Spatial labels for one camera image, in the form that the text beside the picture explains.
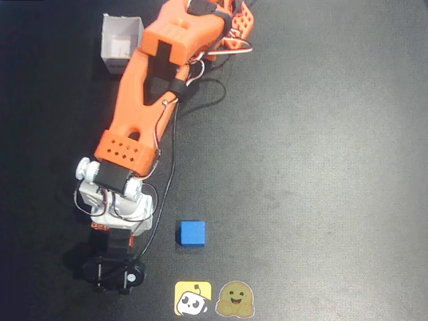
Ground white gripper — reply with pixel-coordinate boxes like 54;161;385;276
74;156;156;249

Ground blue cube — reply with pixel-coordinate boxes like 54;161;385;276
176;220;207;248

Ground yellow robot face sticker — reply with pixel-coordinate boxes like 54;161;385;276
174;280;213;316

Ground hugging face emoji sticker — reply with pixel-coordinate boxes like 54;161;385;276
215;280;256;318

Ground white open cardboard box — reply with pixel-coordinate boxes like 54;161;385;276
100;13;145;75

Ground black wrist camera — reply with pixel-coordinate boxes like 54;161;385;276
81;229;148;296

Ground white red servo wires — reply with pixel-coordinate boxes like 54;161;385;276
73;29;254;221

